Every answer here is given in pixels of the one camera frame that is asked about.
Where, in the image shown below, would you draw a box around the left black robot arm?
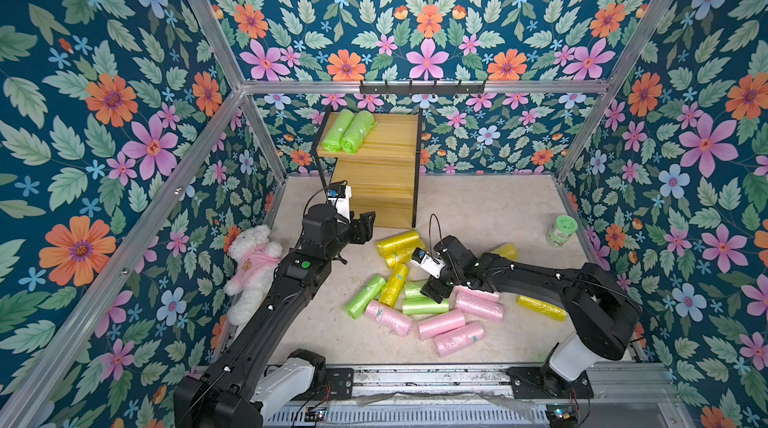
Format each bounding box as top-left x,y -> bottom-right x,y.
174,202 -> 376,427

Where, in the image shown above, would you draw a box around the pink roll centre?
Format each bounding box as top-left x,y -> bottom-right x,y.
417,310 -> 466,341

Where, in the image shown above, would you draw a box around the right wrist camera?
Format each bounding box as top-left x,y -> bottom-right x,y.
411,248 -> 445,279

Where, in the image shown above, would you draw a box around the yellow roll diagonal middle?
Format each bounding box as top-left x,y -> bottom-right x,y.
377,264 -> 410,308

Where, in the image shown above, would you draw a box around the pink roll bottom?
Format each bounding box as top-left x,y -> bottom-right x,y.
434,322 -> 485,357

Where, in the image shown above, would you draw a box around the aluminium front rail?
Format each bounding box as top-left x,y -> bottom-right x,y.
326,362 -> 682,406

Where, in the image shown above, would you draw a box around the black wall hook rail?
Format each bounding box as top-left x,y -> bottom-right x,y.
358,80 -> 486,97

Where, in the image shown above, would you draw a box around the yellow roll diagonal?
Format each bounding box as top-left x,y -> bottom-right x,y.
492,243 -> 518,261
377,264 -> 410,308

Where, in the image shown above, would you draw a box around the yellow roll far right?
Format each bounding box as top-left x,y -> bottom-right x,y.
516,295 -> 567,322

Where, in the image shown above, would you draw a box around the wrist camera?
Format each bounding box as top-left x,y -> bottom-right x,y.
326,181 -> 352,221
411,248 -> 445,279

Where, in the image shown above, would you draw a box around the pink roll middle right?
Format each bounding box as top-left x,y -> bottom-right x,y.
455,292 -> 504,322

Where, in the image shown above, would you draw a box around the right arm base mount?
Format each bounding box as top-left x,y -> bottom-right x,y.
504,363 -> 594,400

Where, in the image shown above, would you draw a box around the yellow roll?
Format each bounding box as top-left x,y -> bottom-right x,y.
516,295 -> 567,322
384,245 -> 424,269
376,230 -> 421,257

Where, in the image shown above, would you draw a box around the yellow roll top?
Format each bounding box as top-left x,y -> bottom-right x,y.
376,230 -> 421,257

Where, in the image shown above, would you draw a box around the yellow roll right diagonal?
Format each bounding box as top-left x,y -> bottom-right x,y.
492,243 -> 518,261

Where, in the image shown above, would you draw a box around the wooden three-tier shelf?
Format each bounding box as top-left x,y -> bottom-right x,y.
311,111 -> 422,229

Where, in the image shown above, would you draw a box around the pink roll upper right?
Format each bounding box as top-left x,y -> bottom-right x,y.
453,286 -> 501,303

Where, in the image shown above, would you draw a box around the green roll diagonal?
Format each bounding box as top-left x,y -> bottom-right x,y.
344,275 -> 386,320
321,109 -> 355,153

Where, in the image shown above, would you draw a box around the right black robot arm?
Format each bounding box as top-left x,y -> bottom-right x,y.
411,236 -> 642,383

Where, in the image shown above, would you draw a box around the white plush toy pink shirt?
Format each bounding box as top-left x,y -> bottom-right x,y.
224,225 -> 283,326

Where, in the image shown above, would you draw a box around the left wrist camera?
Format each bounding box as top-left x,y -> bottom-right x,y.
326,181 -> 352,221

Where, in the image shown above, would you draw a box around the green lidded jar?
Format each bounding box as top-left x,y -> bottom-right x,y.
546,215 -> 579,248

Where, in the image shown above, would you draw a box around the pink roll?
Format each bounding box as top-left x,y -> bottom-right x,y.
453,286 -> 501,303
434,322 -> 485,357
455,292 -> 504,322
364,300 -> 414,337
417,310 -> 466,341

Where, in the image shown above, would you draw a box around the pink roll left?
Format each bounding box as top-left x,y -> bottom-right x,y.
364,300 -> 414,337

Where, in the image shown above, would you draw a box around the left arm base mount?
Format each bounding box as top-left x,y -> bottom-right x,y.
313,367 -> 355,401

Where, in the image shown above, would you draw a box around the green roll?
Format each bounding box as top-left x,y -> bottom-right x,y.
401,296 -> 450,316
340,111 -> 376,154
403,280 -> 426,299

